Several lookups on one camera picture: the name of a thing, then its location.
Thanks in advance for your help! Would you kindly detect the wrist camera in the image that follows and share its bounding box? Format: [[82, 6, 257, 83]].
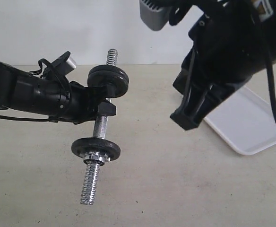
[[41, 51, 77, 78], [139, 0, 195, 31]]

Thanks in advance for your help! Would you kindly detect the black plate bar end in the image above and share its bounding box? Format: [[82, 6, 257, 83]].
[[87, 72, 129, 98]]

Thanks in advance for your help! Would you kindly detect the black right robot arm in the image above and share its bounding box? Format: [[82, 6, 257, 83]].
[[171, 0, 276, 131]]

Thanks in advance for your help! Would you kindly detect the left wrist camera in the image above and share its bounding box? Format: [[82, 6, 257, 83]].
[[41, 51, 77, 78]]

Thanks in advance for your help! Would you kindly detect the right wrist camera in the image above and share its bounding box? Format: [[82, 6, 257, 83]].
[[139, 0, 195, 31]]

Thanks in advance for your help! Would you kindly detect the white rectangular tray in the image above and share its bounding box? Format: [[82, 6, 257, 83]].
[[204, 87, 276, 156]]

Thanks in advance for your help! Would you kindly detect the black weight plate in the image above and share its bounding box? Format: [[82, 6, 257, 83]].
[[87, 65, 129, 82]]

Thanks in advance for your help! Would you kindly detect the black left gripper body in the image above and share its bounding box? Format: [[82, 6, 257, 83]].
[[64, 81, 105, 124]]

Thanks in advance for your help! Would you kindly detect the chrome spin-lock collar nut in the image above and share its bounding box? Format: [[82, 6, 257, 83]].
[[80, 152, 111, 166]]

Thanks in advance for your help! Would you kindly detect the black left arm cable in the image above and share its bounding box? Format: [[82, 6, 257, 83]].
[[0, 58, 72, 123]]

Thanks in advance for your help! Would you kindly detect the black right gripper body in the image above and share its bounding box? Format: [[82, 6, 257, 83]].
[[186, 0, 276, 87]]

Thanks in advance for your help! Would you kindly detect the chrome dumbbell bar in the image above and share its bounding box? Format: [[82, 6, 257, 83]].
[[80, 48, 119, 206]]

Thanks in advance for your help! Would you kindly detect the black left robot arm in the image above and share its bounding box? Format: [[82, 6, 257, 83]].
[[0, 58, 116, 124]]

